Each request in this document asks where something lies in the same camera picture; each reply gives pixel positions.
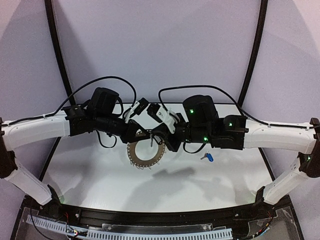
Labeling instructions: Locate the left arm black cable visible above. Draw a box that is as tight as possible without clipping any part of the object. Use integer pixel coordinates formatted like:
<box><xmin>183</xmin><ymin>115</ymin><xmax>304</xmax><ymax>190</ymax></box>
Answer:
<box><xmin>0</xmin><ymin>76</ymin><xmax>138</xmax><ymax>148</ymax></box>

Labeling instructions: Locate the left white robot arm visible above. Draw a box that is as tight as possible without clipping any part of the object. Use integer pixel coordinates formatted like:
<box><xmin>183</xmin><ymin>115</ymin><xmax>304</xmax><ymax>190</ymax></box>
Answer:
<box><xmin>0</xmin><ymin>87</ymin><xmax>150</xmax><ymax>207</ymax></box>

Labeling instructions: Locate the right black frame post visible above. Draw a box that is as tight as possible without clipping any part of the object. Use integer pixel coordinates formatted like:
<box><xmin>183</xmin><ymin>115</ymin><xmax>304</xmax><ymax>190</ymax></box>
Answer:
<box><xmin>237</xmin><ymin>0</ymin><xmax>269</xmax><ymax>107</ymax></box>

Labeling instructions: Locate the white slotted cable duct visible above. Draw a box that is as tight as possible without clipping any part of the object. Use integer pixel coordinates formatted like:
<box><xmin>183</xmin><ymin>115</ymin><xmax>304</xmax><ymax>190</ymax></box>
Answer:
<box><xmin>24</xmin><ymin>215</ymin><xmax>233</xmax><ymax>240</ymax></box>

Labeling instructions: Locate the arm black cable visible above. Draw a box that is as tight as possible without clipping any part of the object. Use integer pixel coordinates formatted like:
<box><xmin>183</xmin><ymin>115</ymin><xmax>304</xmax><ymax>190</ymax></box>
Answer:
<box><xmin>0</xmin><ymin>76</ymin><xmax>138</xmax><ymax>148</ymax></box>
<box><xmin>157</xmin><ymin>85</ymin><xmax>313</xmax><ymax>154</ymax></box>

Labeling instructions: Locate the left black frame post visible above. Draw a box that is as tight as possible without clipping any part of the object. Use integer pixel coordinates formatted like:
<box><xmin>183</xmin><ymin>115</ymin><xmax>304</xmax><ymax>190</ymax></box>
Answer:
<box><xmin>44</xmin><ymin>0</ymin><xmax>72</xmax><ymax>97</ymax></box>

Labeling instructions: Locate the black front aluminium rail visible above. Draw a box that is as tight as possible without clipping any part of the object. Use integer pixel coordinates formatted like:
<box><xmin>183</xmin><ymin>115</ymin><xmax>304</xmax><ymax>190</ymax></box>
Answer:
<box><xmin>61</xmin><ymin>204</ymin><xmax>258</xmax><ymax>226</ymax></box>

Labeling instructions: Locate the key with blue tag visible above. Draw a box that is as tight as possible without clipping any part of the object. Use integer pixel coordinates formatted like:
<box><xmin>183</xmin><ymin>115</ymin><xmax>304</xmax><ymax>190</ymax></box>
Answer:
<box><xmin>200</xmin><ymin>151</ymin><xmax>214</xmax><ymax>162</ymax></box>

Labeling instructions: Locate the black frame post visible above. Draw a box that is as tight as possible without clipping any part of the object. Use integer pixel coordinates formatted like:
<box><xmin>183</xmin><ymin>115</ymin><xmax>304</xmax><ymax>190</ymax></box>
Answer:
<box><xmin>44</xmin><ymin>0</ymin><xmax>72</xmax><ymax>97</ymax></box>
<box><xmin>237</xmin><ymin>0</ymin><xmax>269</xmax><ymax>107</ymax></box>

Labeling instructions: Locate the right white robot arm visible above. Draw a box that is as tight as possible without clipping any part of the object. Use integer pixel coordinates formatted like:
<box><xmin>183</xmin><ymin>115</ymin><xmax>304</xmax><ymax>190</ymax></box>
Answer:
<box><xmin>147</xmin><ymin>95</ymin><xmax>320</xmax><ymax>206</ymax></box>

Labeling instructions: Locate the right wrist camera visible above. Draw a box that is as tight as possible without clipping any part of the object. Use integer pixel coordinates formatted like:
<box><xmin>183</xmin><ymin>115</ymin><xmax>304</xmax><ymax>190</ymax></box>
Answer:
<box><xmin>147</xmin><ymin>103</ymin><xmax>180</xmax><ymax>134</ymax></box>

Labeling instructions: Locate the metal keyring disc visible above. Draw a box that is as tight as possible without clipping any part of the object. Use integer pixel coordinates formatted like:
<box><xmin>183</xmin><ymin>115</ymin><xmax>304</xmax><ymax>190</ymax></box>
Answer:
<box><xmin>126</xmin><ymin>140</ymin><xmax>166</xmax><ymax>170</ymax></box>

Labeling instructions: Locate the key with black tag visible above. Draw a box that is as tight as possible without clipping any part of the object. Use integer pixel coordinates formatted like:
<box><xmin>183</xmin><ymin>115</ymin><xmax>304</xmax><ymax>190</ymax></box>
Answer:
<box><xmin>150</xmin><ymin>133</ymin><xmax>164</xmax><ymax>148</ymax></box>

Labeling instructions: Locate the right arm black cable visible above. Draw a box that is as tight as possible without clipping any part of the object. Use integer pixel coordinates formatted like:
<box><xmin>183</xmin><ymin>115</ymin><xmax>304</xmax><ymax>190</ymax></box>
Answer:
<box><xmin>157</xmin><ymin>85</ymin><xmax>313</xmax><ymax>154</ymax></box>

